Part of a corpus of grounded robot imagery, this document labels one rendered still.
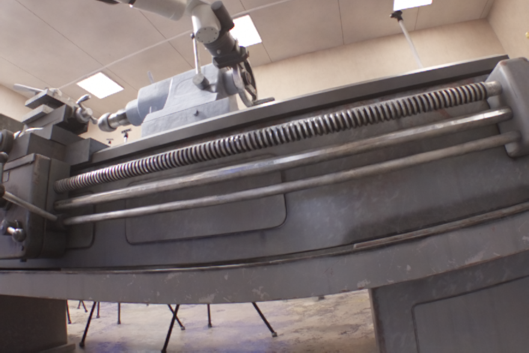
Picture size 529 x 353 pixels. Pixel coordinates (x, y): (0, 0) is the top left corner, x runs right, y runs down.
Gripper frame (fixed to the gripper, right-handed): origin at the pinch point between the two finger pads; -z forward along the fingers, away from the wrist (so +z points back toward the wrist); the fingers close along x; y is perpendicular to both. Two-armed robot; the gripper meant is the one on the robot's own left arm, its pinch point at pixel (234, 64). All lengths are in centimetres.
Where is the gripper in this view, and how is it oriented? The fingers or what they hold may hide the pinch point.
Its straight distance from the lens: 101.7
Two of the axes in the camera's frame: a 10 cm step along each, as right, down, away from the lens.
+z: -2.5, -3.1, -9.2
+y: -1.3, -9.3, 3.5
